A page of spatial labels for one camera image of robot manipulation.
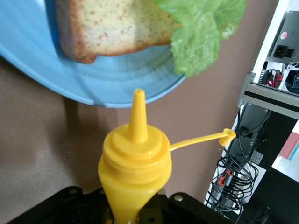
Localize red black cable bundle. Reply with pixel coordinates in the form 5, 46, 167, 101
260, 62, 285, 91

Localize pink teal box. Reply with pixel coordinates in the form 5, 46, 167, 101
278, 130, 299, 161

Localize green lettuce leaf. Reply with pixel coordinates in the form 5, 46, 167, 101
153, 0, 247, 78

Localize black computer case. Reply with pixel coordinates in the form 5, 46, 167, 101
225, 106, 298, 172

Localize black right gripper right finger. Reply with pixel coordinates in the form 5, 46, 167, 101
137, 192, 237, 224

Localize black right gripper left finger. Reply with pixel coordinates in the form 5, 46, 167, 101
9, 186, 115, 224

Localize grey power supply unit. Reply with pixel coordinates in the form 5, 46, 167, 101
266, 10, 299, 69

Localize metal frame bracket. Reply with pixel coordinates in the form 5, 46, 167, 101
235, 72, 299, 117

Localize brown bread slice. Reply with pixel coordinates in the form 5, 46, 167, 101
55, 0, 183, 65

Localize black floor cable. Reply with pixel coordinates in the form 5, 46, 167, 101
205, 112, 271, 214

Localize blue plate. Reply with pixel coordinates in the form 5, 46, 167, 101
0, 0, 187, 108

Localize yellow mustard squeeze bottle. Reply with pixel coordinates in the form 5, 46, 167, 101
97, 88, 237, 224

